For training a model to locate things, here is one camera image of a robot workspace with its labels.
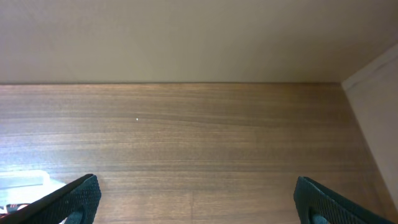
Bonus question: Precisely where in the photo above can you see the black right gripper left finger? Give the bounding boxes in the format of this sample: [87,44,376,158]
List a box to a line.
[1,174,101,224]

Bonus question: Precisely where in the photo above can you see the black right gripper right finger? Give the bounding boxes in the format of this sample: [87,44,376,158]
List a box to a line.
[294,176,397,224]

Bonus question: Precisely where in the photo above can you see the orange black needle-nose pliers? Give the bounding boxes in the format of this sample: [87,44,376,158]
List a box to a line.
[0,203,29,217]

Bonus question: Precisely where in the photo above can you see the clear plastic container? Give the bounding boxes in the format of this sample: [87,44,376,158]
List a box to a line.
[1,170,65,206]

